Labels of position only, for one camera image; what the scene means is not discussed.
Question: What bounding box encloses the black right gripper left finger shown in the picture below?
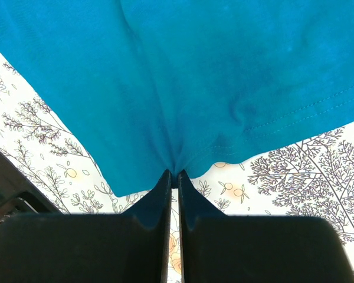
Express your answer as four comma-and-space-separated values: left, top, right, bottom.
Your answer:
0, 171, 172, 282

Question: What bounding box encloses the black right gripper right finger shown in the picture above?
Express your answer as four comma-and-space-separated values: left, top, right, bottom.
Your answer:
178, 172, 354, 282

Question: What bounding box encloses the blue t shirt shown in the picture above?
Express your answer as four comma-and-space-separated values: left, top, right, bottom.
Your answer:
0, 1, 354, 196

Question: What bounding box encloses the floral patterned table mat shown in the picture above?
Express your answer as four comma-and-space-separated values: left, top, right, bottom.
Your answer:
0, 53, 354, 271

